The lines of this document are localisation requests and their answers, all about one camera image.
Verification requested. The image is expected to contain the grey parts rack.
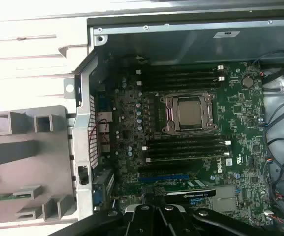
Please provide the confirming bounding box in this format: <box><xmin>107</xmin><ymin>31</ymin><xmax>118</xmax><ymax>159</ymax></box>
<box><xmin>0</xmin><ymin>105</ymin><xmax>78</xmax><ymax>224</ymax></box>

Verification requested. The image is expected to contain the black expansion slot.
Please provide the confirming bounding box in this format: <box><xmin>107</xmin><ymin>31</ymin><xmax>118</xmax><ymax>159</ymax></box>
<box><xmin>138</xmin><ymin>166</ymin><xmax>190</xmax><ymax>174</ymax></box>

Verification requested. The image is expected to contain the black graphics card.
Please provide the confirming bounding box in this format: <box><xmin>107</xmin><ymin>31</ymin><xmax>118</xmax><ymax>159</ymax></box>
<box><xmin>140</xmin><ymin>178</ymin><xmax>217</xmax><ymax>199</ymax></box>

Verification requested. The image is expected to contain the thin wire locking lever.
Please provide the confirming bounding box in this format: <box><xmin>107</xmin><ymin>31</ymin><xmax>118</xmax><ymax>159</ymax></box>
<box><xmin>159</xmin><ymin>91</ymin><xmax>217</xmax><ymax>101</ymax></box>
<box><xmin>155</xmin><ymin>130</ymin><xmax>221</xmax><ymax>136</ymax></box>

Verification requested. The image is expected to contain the metal socket cover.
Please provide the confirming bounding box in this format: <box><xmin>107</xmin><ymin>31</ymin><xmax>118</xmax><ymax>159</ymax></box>
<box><xmin>165</xmin><ymin>95</ymin><xmax>214</xmax><ymax>132</ymax></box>

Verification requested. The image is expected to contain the grey metal drive cage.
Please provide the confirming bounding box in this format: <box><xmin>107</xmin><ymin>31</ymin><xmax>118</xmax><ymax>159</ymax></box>
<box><xmin>263</xmin><ymin>66</ymin><xmax>284</xmax><ymax>222</ymax></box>

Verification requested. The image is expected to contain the RAM slot with white clips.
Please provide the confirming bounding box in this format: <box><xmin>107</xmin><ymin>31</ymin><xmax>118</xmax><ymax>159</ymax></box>
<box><xmin>142</xmin><ymin>140</ymin><xmax>231</xmax><ymax>151</ymax></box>
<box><xmin>136</xmin><ymin>76</ymin><xmax>225</xmax><ymax>87</ymax></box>
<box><xmin>136</xmin><ymin>64</ymin><xmax>225</xmax><ymax>76</ymax></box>

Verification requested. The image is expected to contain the CPU socket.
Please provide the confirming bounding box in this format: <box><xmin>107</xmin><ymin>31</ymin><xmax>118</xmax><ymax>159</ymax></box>
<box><xmin>159</xmin><ymin>91</ymin><xmax>219</xmax><ymax>136</ymax></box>

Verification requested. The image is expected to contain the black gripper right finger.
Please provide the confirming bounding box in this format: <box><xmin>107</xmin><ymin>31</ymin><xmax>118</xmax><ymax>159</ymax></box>
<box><xmin>157</xmin><ymin>205</ymin><xmax>276</xmax><ymax>236</ymax></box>

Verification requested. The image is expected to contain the green motherboard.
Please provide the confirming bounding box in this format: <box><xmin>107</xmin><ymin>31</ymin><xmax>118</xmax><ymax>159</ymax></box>
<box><xmin>95</xmin><ymin>58</ymin><xmax>273</xmax><ymax>217</ymax></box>

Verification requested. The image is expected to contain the black and grey PC case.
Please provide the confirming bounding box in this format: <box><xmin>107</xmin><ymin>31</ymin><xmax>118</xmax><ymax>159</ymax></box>
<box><xmin>63</xmin><ymin>16</ymin><xmax>284</xmax><ymax>223</ymax></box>

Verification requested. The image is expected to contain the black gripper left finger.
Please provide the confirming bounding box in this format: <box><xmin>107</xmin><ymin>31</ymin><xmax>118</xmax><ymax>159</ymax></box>
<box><xmin>50</xmin><ymin>204</ymin><xmax>161</xmax><ymax>236</ymax></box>

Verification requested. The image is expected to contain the small sticker on case wall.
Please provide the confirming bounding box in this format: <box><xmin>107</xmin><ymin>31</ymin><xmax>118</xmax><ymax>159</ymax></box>
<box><xmin>213</xmin><ymin>30</ymin><xmax>241</xmax><ymax>39</ymax></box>

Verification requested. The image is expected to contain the silver coin battery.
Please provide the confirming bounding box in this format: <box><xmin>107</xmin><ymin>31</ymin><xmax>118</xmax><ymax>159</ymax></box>
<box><xmin>241</xmin><ymin>76</ymin><xmax>254</xmax><ymax>89</ymax></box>

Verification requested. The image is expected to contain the silver CPU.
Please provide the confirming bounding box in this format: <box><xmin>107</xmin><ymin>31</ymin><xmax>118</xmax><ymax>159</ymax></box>
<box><xmin>177</xmin><ymin>98</ymin><xmax>204</xmax><ymax>129</ymax></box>

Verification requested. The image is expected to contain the blue expansion slot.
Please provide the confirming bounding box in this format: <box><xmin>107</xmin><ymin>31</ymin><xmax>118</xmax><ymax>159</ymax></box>
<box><xmin>139</xmin><ymin>175</ymin><xmax>190</xmax><ymax>183</ymax></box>

